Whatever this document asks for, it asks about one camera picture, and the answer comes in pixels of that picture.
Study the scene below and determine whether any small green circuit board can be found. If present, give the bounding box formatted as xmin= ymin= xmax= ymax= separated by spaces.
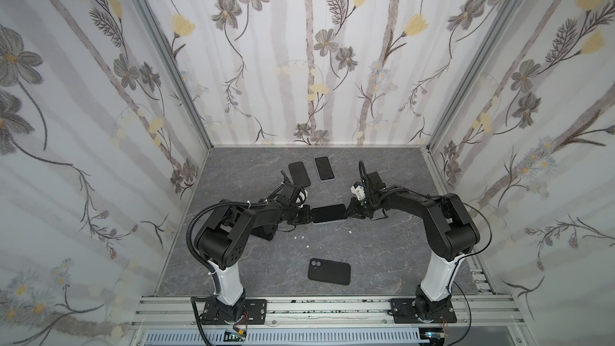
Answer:
xmin=224 ymin=329 xmax=247 ymax=342

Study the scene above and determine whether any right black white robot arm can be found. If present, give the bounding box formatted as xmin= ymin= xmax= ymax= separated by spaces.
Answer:
xmin=345 ymin=162 xmax=480 ymax=323

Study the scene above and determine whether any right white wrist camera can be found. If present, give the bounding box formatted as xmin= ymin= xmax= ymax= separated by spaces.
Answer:
xmin=351 ymin=182 xmax=366 ymax=200

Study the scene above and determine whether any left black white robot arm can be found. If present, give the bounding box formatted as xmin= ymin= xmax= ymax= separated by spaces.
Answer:
xmin=185 ymin=182 xmax=309 ymax=323

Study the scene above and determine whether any black phone case front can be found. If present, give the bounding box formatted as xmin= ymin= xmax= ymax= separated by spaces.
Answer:
xmin=307 ymin=258 xmax=352 ymax=286

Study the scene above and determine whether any aluminium front rail frame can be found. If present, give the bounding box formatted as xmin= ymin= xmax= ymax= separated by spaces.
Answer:
xmin=131 ymin=295 xmax=536 ymax=345

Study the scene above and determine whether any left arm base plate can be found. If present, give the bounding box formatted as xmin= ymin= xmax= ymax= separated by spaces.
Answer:
xmin=197 ymin=300 xmax=267 ymax=325

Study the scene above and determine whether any left black corrugated cable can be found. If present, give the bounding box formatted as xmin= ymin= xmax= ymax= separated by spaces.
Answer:
xmin=186 ymin=170 xmax=294 ymax=346

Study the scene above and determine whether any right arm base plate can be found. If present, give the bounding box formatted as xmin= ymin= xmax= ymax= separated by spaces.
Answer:
xmin=389 ymin=296 xmax=457 ymax=325

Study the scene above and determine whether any white slotted cable duct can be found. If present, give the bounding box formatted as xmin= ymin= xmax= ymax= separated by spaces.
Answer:
xmin=142 ymin=328 xmax=429 ymax=345

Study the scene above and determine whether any black phone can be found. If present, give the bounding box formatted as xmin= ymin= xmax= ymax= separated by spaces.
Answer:
xmin=314 ymin=156 xmax=335 ymax=182
xmin=251 ymin=224 xmax=278 ymax=241
xmin=311 ymin=203 xmax=347 ymax=224

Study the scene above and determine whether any black phone case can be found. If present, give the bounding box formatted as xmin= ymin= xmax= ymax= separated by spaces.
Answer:
xmin=307 ymin=258 xmax=352 ymax=286
xmin=288 ymin=161 xmax=312 ymax=188

